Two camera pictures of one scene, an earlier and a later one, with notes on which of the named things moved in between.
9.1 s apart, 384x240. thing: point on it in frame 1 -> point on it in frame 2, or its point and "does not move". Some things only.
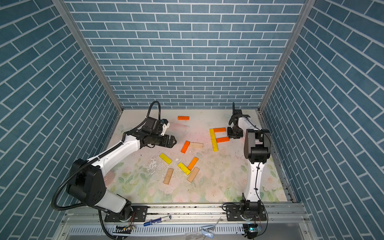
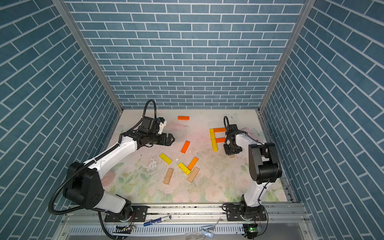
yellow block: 214,141 does not move
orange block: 222,139 does not move
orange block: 219,130 does not move
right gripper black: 231,136 -> 228,152
